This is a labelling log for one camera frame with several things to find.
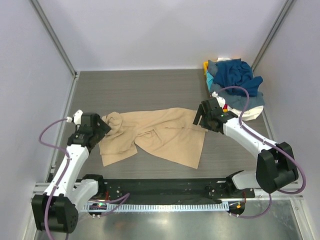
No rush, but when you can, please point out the pink red t-shirt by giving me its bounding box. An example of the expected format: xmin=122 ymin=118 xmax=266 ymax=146
xmin=223 ymin=104 xmax=228 ymax=112

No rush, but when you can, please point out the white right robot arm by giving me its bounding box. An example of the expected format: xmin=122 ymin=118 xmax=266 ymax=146
xmin=193 ymin=101 xmax=299 ymax=194

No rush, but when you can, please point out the yellow plastic bin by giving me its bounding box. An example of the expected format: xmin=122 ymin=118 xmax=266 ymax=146
xmin=202 ymin=60 xmax=228 ymax=113

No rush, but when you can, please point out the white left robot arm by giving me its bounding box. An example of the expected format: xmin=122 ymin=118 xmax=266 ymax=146
xmin=31 ymin=124 xmax=111 ymax=234

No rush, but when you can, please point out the beige t-shirt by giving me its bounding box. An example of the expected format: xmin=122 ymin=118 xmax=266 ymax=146
xmin=99 ymin=107 xmax=207 ymax=169

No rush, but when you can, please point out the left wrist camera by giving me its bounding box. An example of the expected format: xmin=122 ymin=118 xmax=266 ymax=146
xmin=66 ymin=109 xmax=106 ymax=131

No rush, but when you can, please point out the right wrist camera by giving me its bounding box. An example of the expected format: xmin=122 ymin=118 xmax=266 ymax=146
xmin=200 ymin=96 xmax=223 ymax=114

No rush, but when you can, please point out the grey-blue t-shirt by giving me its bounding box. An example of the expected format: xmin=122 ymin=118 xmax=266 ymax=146
xmin=210 ymin=82 xmax=265 ymax=111

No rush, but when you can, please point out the aluminium frame rail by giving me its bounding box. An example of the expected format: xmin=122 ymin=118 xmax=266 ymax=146
xmin=32 ymin=181 xmax=304 ymax=200

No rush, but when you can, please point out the cyan t-shirt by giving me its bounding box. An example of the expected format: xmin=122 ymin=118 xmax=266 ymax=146
xmin=205 ymin=71 xmax=214 ymax=90

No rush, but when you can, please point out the dark blue t-shirt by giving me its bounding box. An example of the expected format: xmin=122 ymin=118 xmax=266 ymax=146
xmin=213 ymin=59 xmax=263 ymax=97

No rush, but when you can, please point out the slotted cable duct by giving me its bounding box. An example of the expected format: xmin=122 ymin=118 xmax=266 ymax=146
xmin=81 ymin=202 xmax=229 ymax=214

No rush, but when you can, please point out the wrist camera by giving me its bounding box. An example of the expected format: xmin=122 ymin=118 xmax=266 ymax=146
xmin=200 ymin=96 xmax=223 ymax=114
xmin=66 ymin=109 xmax=106 ymax=131

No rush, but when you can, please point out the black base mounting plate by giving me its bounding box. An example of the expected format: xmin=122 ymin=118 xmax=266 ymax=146
xmin=92 ymin=177 xmax=255 ymax=205

